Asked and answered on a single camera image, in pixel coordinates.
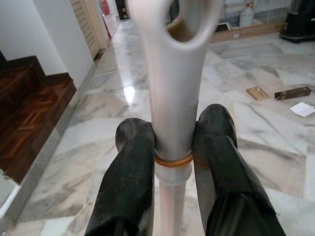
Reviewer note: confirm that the long cardboard box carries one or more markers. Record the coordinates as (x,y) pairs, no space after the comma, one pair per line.
(253,30)

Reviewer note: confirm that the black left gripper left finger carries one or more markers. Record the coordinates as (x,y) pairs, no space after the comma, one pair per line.
(130,177)

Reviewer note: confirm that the dark wooden stairs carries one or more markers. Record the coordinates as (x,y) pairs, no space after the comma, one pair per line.
(29,108)

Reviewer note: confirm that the red cylinder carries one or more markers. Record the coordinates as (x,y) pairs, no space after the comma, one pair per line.
(107,19)

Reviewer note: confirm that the cream louvered door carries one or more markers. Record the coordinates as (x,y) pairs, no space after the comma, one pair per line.
(85,27)

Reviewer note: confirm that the flat tan cardboard piece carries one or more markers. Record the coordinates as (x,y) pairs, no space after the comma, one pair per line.
(257,93)

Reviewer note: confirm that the white plastic jug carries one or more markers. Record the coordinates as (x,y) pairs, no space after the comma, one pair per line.
(246,16)

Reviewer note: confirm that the white paper sheet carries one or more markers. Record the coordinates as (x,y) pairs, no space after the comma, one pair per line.
(302,110)

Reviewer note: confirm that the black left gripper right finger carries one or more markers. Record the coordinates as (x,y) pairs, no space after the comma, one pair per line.
(221,157)

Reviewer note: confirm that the black appliance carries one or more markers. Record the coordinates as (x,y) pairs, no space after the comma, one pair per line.
(299,22)

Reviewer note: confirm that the small brown box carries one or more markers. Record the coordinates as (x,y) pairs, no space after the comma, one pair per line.
(292,93)

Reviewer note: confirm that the orange rubber band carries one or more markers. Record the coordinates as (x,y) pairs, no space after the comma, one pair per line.
(172,163)

